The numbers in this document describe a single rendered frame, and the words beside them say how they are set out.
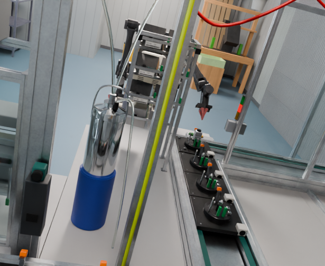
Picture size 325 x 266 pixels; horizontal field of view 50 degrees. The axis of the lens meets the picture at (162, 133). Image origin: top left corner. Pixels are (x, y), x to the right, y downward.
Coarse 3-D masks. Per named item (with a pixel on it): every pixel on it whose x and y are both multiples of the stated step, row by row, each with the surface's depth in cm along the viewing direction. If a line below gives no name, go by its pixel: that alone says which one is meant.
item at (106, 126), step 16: (96, 96) 135; (112, 96) 134; (128, 96) 136; (96, 112) 133; (112, 112) 133; (96, 128) 135; (112, 128) 134; (96, 144) 137; (112, 144) 138; (96, 160) 139; (112, 160) 142; (96, 176) 142
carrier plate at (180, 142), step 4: (176, 136) 245; (176, 140) 239; (180, 140) 240; (184, 140) 241; (180, 144) 234; (204, 144) 244; (208, 144) 246; (180, 148) 228; (188, 148) 231; (204, 148) 237; (208, 148) 239; (184, 152) 225; (188, 152) 225; (192, 152) 227; (204, 152) 232
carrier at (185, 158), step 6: (180, 156) 217; (186, 156) 219; (192, 156) 216; (198, 156) 217; (204, 156) 211; (186, 162) 211; (192, 162) 209; (198, 162) 211; (204, 162) 213; (210, 162) 212; (186, 168) 204; (192, 168) 206; (198, 168) 207; (204, 168) 207; (210, 168) 211; (216, 168) 214; (204, 174) 203; (216, 174) 204; (222, 174) 204
